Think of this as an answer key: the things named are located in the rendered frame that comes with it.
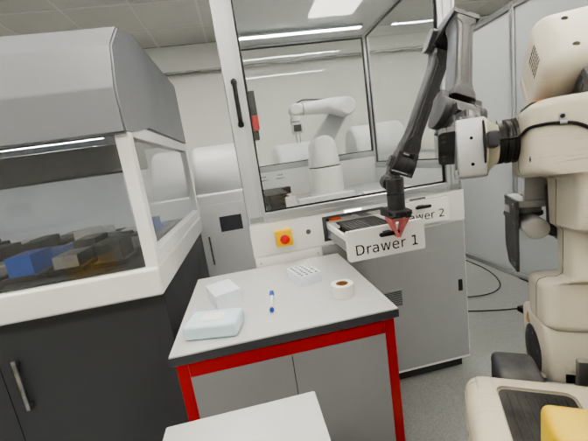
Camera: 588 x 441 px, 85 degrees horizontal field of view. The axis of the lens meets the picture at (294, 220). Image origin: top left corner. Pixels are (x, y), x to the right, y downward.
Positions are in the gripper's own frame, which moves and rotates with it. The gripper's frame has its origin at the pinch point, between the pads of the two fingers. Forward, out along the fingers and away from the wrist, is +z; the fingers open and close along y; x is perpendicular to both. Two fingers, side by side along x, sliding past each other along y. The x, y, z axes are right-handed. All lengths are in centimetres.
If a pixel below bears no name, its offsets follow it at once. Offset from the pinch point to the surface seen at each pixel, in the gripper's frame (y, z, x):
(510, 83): 127, -55, -154
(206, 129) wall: 358, -66, 91
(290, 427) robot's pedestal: -55, 11, 47
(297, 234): 36.2, 4.6, 30.1
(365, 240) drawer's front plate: 2.8, 0.9, 10.8
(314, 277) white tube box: 4.1, 11.9, 30.1
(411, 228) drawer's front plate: 3.1, -0.1, -6.7
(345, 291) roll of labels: -13.1, 10.5, 24.1
